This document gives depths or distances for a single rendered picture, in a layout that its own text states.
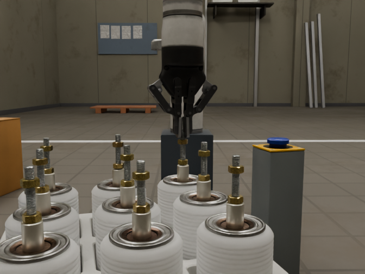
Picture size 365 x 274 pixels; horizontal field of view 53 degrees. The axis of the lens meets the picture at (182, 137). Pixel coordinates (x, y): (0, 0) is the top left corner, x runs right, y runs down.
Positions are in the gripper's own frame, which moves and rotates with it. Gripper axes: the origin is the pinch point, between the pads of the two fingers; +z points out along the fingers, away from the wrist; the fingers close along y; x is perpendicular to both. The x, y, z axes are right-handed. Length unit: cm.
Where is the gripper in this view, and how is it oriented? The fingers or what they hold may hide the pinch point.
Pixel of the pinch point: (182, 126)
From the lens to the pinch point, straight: 67.6
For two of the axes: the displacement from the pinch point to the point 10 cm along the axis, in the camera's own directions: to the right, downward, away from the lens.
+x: -2.5, -1.3, 9.6
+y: 9.7, -0.3, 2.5
